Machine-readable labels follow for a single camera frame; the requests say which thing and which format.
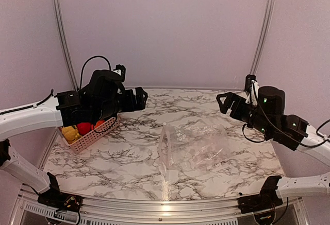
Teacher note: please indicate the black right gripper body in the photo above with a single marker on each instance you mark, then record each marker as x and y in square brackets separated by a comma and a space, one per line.
[258, 121]

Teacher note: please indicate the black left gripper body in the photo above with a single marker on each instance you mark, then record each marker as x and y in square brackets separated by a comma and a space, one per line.
[129, 105]

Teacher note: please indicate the clear zip top bag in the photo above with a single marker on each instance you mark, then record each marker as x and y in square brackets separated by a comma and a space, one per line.
[194, 147]

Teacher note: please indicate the yellow fake banana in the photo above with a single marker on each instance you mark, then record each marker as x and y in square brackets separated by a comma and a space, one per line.
[71, 134]

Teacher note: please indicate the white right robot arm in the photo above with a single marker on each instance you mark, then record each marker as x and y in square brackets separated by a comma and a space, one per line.
[297, 134]

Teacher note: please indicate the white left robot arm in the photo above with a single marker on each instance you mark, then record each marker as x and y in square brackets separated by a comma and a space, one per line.
[62, 110]

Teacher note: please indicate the pink plastic basket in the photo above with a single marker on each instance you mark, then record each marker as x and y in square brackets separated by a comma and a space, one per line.
[95, 134]

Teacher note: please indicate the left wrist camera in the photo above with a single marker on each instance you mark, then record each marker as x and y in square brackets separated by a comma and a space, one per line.
[104, 84]

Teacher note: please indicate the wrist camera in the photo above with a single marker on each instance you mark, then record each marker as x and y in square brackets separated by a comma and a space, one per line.
[104, 84]
[271, 99]

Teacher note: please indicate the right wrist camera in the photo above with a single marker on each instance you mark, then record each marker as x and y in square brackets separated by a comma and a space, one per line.
[271, 99]

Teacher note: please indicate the right aluminium frame post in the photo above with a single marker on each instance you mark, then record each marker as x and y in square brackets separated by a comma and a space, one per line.
[266, 22]

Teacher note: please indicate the aluminium frame post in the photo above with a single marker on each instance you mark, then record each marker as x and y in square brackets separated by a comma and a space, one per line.
[266, 22]
[64, 44]

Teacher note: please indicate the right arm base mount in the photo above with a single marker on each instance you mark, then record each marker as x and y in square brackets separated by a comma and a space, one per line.
[266, 199]

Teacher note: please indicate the front aluminium rail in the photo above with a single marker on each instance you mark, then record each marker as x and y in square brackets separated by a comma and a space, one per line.
[97, 210]

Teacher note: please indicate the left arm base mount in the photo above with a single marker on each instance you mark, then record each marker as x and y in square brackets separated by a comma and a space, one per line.
[54, 197]

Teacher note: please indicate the left aluminium frame post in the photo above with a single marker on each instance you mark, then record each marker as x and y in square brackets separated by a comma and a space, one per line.
[64, 44]

